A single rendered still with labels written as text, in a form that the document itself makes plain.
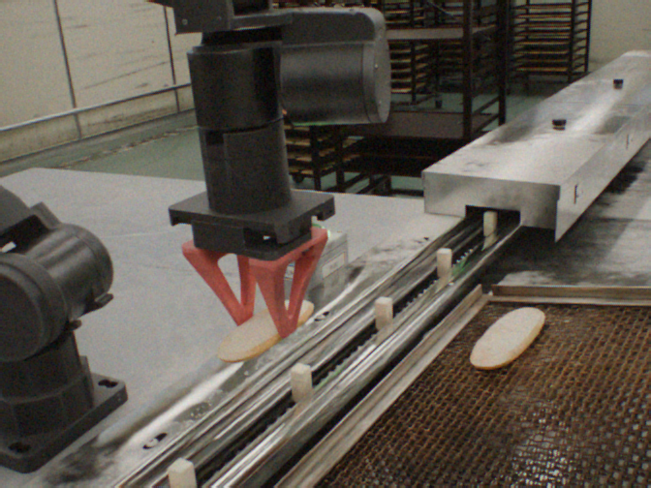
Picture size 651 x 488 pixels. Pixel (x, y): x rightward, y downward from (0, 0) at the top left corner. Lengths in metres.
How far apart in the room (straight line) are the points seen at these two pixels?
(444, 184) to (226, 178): 0.51
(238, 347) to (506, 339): 0.20
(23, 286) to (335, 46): 0.28
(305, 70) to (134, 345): 0.43
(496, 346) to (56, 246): 0.35
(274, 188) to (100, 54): 5.65
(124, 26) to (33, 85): 1.00
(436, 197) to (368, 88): 0.53
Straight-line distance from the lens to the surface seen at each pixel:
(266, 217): 0.46
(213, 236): 0.48
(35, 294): 0.56
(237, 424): 0.57
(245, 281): 0.54
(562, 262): 0.91
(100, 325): 0.84
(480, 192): 0.92
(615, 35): 7.57
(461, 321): 0.61
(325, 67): 0.43
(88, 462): 0.55
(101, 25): 6.13
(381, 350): 0.62
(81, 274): 0.60
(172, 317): 0.82
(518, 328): 0.56
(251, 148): 0.46
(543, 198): 0.89
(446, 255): 0.80
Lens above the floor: 1.17
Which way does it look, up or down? 21 degrees down
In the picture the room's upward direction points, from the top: 4 degrees counter-clockwise
